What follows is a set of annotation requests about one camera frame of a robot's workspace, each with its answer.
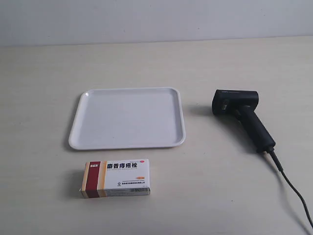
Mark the black barcode scanner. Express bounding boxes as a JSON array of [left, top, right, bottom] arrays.
[[211, 89, 276, 154]]

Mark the black scanner cable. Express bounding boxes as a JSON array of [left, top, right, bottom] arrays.
[[268, 149, 313, 230]]

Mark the white plastic tray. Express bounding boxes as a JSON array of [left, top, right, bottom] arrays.
[[68, 87, 186, 151]]

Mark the white red medicine box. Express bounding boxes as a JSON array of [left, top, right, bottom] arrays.
[[80, 159, 151, 198]]

